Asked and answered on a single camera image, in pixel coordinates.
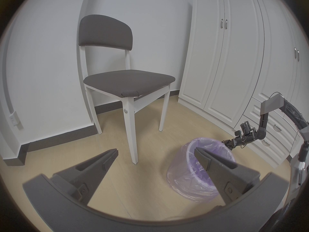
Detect white trash bin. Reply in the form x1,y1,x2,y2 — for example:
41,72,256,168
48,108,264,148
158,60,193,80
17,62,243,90
167,140,237,202

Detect purple plastic bag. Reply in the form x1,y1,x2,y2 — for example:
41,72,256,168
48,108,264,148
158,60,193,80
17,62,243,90
166,137,237,203

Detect white cable duct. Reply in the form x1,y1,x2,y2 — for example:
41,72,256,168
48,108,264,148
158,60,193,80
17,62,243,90
1,36,15,114

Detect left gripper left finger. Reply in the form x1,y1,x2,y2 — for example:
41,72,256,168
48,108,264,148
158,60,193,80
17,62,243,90
51,148,119,205

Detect white wall socket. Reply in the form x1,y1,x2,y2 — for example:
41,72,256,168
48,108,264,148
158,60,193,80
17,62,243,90
9,110,20,128

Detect white wardrobe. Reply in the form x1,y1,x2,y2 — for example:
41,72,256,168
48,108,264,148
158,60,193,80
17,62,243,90
177,0,309,169

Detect white chair with grey seat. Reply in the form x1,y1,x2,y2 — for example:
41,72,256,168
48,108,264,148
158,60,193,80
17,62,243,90
77,14,176,165

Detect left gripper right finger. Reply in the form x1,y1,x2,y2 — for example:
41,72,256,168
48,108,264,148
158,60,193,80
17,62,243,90
194,146,262,206

